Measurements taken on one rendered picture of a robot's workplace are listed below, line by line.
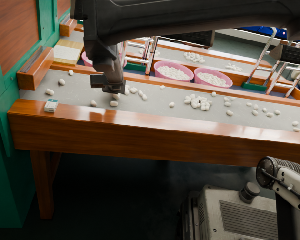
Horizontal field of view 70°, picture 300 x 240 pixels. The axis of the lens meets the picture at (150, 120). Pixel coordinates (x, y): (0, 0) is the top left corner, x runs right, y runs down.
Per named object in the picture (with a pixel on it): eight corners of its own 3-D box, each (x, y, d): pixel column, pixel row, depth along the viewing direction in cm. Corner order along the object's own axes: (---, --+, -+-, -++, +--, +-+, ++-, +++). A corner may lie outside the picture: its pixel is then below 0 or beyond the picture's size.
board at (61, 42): (75, 66, 113) (75, 64, 112) (45, 61, 110) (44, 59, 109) (84, 45, 139) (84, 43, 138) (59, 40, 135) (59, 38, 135)
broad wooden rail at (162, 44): (262, 83, 210) (272, 65, 199) (68, 50, 172) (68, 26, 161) (256, 77, 219) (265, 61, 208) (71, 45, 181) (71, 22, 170)
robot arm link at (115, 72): (116, 64, 41) (113, 7, 41) (86, 64, 41) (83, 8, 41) (124, 92, 84) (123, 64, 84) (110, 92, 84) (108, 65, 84)
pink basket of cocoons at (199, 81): (232, 101, 142) (239, 89, 136) (195, 96, 136) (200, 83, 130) (218, 82, 162) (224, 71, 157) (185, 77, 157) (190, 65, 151)
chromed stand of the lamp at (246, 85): (264, 91, 168) (300, 34, 142) (242, 87, 164) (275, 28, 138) (253, 80, 183) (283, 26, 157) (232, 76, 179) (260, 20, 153)
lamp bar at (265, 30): (304, 45, 162) (310, 35, 158) (231, 28, 149) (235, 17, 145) (297, 41, 168) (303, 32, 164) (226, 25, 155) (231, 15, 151)
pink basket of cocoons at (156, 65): (196, 92, 141) (202, 79, 135) (163, 95, 128) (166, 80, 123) (175, 73, 158) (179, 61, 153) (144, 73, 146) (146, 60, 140)
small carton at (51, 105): (54, 112, 80) (54, 108, 79) (44, 111, 80) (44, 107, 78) (58, 104, 85) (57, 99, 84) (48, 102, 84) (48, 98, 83)
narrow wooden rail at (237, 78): (288, 96, 178) (296, 85, 171) (57, 58, 139) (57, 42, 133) (285, 93, 182) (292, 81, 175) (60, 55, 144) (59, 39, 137)
